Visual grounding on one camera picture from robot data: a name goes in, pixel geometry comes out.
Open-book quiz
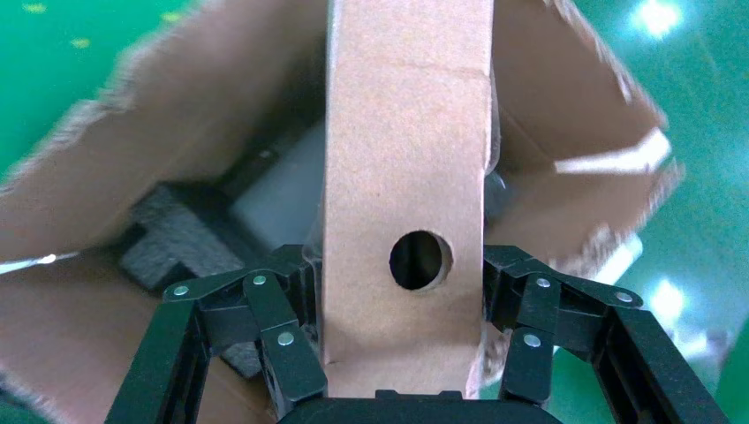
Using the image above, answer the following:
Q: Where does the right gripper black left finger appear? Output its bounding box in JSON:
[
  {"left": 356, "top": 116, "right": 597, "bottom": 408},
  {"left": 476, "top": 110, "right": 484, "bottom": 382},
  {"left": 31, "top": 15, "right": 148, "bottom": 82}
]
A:
[{"left": 105, "top": 244, "right": 329, "bottom": 424}]

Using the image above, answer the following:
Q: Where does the flat grey device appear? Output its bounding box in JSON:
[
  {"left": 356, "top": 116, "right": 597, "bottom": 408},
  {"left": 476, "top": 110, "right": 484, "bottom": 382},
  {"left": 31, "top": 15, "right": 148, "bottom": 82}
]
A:
[{"left": 228, "top": 117, "right": 326, "bottom": 250}]

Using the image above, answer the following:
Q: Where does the large open brown carton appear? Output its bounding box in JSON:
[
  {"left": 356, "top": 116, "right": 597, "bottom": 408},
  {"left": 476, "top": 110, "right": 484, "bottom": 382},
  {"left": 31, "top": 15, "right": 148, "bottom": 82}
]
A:
[{"left": 0, "top": 0, "right": 685, "bottom": 424}]

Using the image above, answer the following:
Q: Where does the large green table cloth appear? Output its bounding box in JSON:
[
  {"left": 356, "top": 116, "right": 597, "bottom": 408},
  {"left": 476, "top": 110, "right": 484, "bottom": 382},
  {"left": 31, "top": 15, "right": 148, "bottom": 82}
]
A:
[{"left": 0, "top": 0, "right": 200, "bottom": 179}]

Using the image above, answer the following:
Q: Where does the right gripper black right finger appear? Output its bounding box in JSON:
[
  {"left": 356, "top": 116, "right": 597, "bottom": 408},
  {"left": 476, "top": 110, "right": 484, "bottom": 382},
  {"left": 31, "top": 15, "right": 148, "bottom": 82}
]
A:
[{"left": 482, "top": 244, "right": 730, "bottom": 424}]

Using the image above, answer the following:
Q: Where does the small brown cardboard box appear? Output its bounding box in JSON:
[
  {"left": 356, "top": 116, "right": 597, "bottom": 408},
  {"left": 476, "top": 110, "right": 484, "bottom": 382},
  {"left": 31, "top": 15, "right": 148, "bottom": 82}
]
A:
[{"left": 318, "top": 0, "right": 496, "bottom": 402}]

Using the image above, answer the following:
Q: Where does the black foam insert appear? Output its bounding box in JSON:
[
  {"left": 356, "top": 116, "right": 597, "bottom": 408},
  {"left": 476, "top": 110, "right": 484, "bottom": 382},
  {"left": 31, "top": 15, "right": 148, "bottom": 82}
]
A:
[{"left": 114, "top": 181, "right": 264, "bottom": 379}]

